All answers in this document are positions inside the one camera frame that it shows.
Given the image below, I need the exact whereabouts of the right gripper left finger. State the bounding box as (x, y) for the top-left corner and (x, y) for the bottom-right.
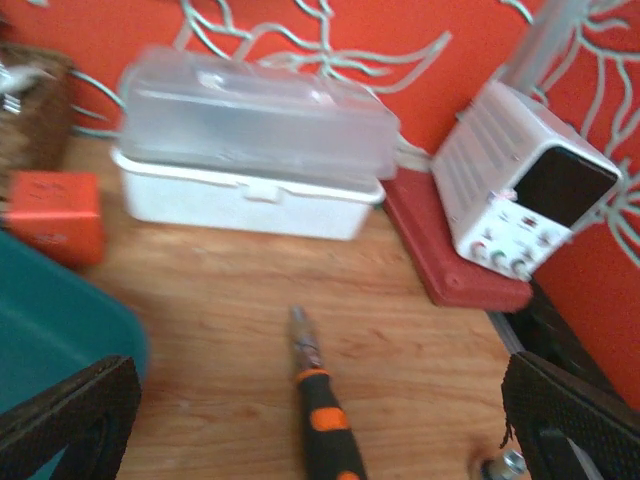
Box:
(1, 355), (141, 479)

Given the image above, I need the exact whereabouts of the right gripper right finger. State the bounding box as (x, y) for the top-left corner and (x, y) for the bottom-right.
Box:
(501, 351), (639, 479)

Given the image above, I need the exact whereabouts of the teal plastic tray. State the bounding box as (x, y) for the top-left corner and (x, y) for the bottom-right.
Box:
(1, 234), (149, 479)

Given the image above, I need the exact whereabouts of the red cube block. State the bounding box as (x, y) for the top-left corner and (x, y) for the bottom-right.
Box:
(2, 170), (105, 267)

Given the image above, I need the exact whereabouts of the white power supply unit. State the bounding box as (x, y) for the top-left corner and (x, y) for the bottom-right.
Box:
(431, 80), (622, 281)

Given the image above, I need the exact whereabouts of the red mat under supply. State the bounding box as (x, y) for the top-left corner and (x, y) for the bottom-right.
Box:
(383, 168), (533, 312)

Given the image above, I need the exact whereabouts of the woven wicker basket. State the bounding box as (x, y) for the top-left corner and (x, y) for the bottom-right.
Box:
(1, 42), (72, 176)

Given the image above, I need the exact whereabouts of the orange handled screwdriver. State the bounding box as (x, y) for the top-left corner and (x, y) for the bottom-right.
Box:
(290, 306), (368, 480)

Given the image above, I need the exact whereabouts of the white plastic handled case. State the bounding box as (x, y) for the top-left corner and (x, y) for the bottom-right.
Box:
(112, 47), (399, 240)

